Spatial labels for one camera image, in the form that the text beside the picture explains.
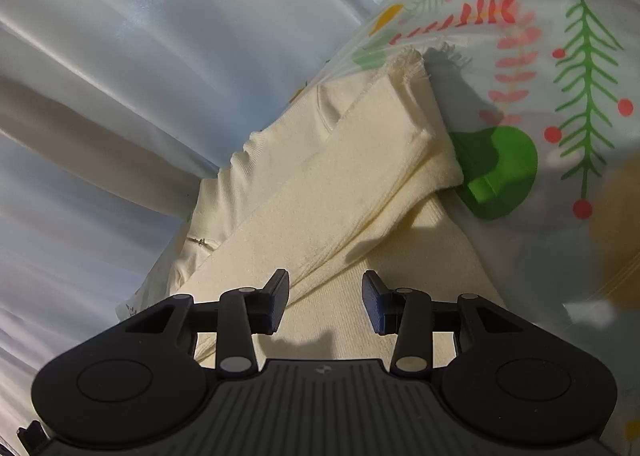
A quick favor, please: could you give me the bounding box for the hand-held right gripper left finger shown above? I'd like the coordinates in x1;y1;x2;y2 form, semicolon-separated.
125;268;291;378

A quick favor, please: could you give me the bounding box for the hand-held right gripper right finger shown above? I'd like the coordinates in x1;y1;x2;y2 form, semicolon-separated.
361;270;517;377

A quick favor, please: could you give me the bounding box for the cream knit sweater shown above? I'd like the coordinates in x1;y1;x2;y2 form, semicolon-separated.
170;48;506;370

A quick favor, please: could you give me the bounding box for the beige curtain strip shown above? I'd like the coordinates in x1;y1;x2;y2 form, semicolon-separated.
0;76;221;223

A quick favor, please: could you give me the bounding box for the floral plastic tablecloth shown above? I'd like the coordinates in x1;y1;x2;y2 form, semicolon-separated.
116;0;640;456

